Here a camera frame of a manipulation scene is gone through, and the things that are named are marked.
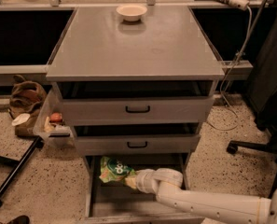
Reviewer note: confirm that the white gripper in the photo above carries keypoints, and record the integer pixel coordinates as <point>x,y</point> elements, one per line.
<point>145,180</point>

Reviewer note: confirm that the green rice chip bag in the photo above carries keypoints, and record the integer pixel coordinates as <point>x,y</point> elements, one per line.
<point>114,170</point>

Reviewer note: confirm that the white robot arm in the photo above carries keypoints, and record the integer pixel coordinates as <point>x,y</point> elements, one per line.
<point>166,183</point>

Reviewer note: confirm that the bottom grey drawer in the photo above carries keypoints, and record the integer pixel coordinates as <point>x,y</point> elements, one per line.
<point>115,203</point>

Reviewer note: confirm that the grey drawer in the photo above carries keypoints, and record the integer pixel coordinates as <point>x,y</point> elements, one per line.
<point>136,139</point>
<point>115,203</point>
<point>125,103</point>

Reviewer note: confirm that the middle grey drawer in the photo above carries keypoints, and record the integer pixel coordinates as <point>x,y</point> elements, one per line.
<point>136,139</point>

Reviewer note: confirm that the top grey drawer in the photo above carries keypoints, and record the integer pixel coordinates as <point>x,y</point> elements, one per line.
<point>125,103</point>

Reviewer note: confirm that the grey drawer cabinet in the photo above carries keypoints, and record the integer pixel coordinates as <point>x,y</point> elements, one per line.
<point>165,45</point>

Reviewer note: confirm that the clear plastic storage bin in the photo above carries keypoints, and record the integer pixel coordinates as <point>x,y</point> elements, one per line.
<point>53,134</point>

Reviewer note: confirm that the black metal stand leg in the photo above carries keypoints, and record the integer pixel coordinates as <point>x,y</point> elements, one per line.
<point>16,166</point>

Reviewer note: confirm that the black shoe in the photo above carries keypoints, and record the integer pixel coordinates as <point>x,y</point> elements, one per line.
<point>19,220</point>

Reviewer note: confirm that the white ceramic bowl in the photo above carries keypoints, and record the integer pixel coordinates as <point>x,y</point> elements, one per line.
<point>131,13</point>

